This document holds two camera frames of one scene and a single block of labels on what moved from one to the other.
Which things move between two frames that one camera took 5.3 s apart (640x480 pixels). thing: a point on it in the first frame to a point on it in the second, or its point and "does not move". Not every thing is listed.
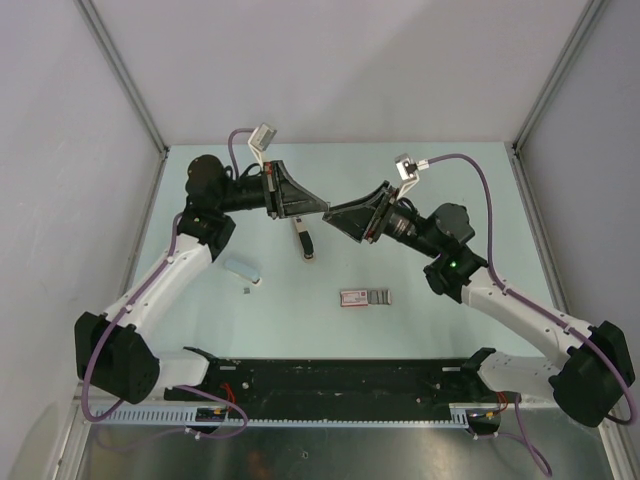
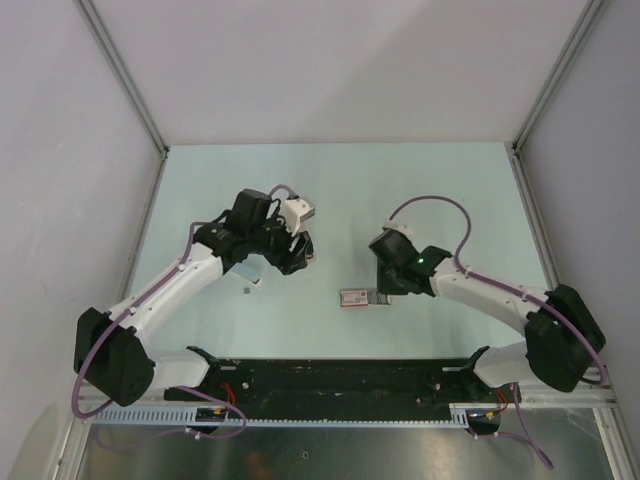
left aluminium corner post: [102, 33] does not move
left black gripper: [283, 196] to [286, 261]
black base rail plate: [342, 388] does not move
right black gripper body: [401, 225] to [388, 281]
